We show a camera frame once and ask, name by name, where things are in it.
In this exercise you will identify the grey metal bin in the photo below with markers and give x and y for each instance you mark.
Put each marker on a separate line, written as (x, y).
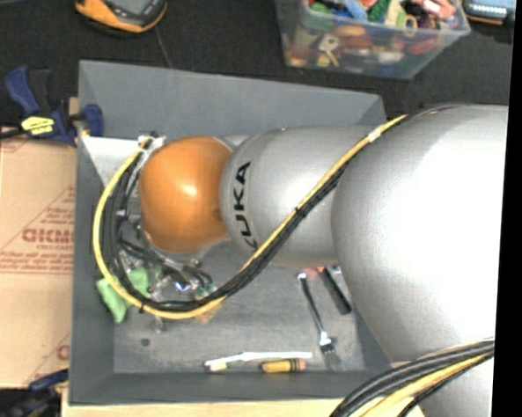
(232, 100)

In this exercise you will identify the white toothbrush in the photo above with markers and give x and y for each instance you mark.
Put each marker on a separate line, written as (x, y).
(252, 358)

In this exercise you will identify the brown cardboard board red print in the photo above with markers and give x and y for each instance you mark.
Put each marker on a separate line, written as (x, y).
(32, 198)

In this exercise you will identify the metal fork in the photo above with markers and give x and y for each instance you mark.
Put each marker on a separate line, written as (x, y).
(314, 310)

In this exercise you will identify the light green cloth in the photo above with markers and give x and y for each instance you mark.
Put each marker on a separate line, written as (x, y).
(111, 297)

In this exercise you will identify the black flat tool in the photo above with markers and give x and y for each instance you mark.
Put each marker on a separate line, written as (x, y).
(337, 294)

